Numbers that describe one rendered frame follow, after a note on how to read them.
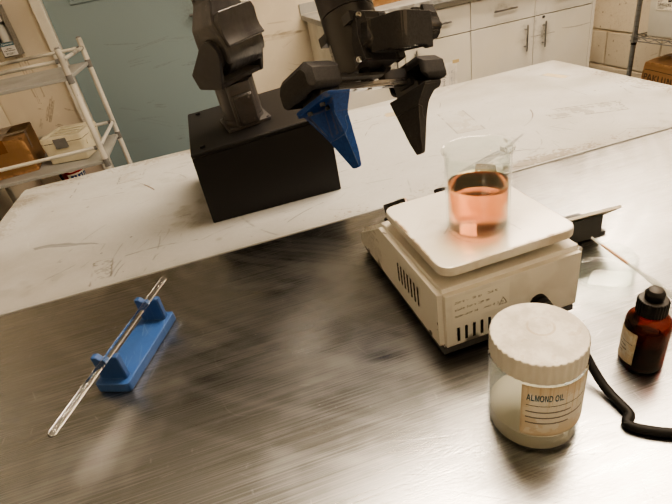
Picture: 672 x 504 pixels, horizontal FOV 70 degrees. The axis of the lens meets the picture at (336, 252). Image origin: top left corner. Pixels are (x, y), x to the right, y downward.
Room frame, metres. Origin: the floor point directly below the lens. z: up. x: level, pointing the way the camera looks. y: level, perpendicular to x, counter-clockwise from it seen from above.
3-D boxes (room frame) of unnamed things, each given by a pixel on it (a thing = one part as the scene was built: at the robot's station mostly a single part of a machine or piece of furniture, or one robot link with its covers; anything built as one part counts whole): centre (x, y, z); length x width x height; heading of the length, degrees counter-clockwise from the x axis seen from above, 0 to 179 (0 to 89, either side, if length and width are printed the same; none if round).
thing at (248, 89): (0.71, 0.09, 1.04); 0.07 x 0.07 x 0.06; 17
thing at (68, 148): (2.30, 1.27, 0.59); 0.65 x 0.48 x 0.93; 100
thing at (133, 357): (0.37, 0.21, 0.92); 0.10 x 0.03 x 0.04; 167
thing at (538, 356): (0.22, -0.11, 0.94); 0.06 x 0.06 x 0.08
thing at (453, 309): (0.38, -0.12, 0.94); 0.22 x 0.13 x 0.08; 11
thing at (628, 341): (0.25, -0.21, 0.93); 0.03 x 0.03 x 0.07
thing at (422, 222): (0.36, -0.12, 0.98); 0.12 x 0.12 x 0.01; 11
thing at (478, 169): (0.33, -0.12, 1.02); 0.06 x 0.05 x 0.08; 174
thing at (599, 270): (0.35, -0.24, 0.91); 0.06 x 0.06 x 0.02
